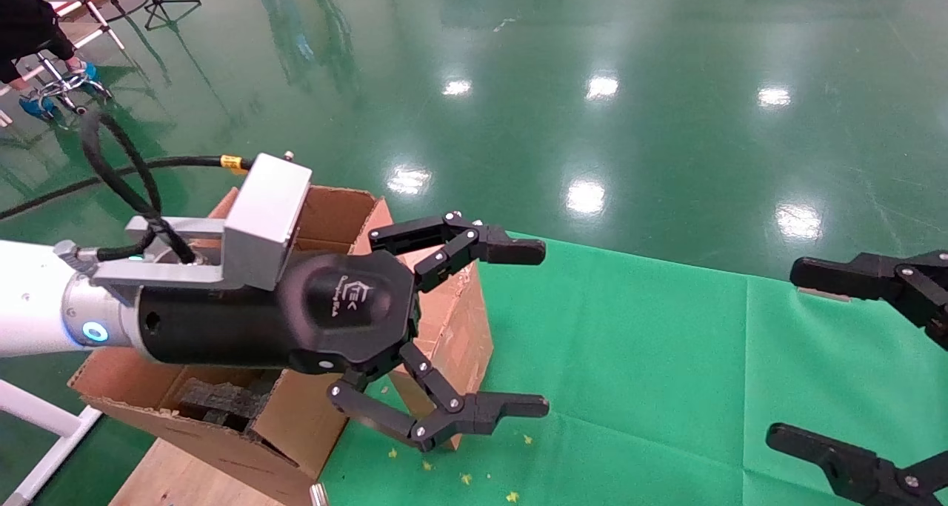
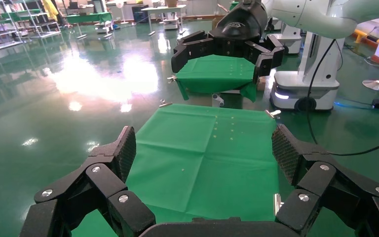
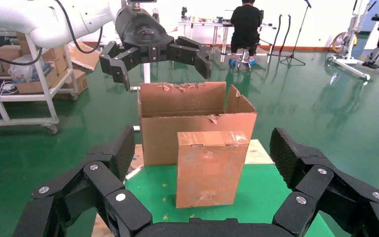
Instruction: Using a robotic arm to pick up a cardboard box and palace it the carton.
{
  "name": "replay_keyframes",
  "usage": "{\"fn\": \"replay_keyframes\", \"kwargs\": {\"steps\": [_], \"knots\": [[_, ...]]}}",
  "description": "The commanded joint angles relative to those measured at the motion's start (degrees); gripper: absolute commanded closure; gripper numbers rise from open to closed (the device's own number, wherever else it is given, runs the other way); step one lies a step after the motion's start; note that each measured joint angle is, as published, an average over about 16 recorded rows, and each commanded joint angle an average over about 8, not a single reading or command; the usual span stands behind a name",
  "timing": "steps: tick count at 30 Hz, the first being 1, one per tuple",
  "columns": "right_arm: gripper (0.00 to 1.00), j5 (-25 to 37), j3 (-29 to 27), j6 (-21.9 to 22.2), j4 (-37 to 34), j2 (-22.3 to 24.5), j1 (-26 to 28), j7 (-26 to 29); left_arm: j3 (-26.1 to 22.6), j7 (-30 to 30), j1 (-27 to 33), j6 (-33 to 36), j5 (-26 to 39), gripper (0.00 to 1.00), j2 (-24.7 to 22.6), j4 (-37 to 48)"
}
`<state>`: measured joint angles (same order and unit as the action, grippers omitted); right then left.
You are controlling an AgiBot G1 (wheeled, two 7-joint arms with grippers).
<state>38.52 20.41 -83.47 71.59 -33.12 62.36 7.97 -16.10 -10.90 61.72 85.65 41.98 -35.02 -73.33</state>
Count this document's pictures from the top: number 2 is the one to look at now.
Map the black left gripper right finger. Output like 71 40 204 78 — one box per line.
271 124 379 236

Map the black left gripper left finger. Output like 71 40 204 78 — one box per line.
34 125 156 237

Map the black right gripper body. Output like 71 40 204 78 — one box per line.
209 1 268 58

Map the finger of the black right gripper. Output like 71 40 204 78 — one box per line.
245 34 286 83
171 30 214 73

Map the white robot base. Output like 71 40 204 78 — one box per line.
267 18 303 55

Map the small white cart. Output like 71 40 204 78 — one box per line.
162 18 180 31

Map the green table cloth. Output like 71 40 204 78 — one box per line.
175 54 258 103
73 104 280 237

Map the white wheeled robot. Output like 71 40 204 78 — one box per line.
269 31 346 113

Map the white table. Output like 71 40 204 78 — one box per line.
140 4 188 37

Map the black bin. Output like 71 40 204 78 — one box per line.
131 4 150 24

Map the white standing fan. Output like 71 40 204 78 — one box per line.
115 0 130 26

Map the small white floor robot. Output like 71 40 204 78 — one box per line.
94 21 114 39

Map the green covered table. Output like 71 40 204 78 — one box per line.
66 12 114 40

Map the yellow garment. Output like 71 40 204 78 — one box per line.
42 0 59 22

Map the black floor cable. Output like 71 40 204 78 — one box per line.
306 39 379 157

